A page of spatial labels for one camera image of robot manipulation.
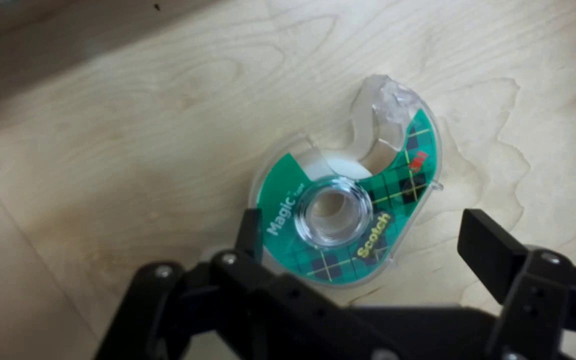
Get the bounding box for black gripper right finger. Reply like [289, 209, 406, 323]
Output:
[457, 209, 529, 313]

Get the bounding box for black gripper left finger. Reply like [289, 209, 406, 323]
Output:
[234, 209, 261, 263]

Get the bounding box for green Scotch tape dispenser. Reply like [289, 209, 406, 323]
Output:
[248, 75, 442, 286]

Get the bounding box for open wooden drawer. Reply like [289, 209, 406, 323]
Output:
[0, 0, 576, 360]

